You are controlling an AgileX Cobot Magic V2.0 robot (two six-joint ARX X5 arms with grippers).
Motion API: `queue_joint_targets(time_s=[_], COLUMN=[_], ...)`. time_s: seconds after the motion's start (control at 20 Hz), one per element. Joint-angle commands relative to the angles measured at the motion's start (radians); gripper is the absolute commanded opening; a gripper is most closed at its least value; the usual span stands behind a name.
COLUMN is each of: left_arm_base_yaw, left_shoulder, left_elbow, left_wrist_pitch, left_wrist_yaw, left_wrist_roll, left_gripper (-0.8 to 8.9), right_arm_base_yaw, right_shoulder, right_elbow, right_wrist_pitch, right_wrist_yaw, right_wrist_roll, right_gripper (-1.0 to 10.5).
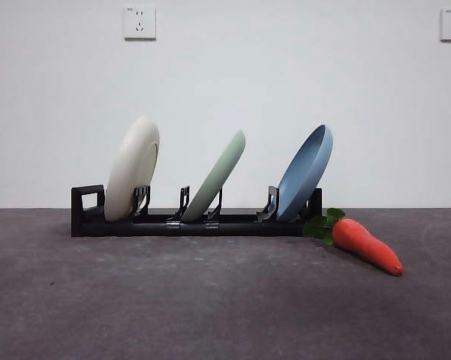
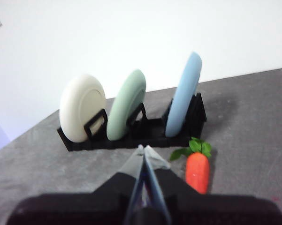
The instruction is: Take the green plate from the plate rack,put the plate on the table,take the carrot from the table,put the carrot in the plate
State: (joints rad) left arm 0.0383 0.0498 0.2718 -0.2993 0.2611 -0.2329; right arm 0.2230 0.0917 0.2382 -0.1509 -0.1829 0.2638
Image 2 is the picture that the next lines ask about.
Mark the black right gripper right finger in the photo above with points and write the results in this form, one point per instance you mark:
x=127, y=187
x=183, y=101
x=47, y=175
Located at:
x=213, y=208

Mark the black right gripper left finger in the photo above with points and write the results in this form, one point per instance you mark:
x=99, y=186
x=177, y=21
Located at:
x=84, y=208

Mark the orange carrot with green leaves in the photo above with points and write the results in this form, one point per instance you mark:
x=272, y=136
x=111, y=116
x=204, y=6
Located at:
x=197, y=173

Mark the green plate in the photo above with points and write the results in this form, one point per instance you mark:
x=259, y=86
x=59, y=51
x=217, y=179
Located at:
x=124, y=105

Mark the black plate rack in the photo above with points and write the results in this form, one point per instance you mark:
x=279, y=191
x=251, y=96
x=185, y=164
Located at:
x=154, y=132

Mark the white plate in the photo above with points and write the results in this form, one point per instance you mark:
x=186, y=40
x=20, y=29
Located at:
x=79, y=105

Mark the blue plate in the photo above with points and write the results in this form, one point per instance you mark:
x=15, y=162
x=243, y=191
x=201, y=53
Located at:
x=185, y=93

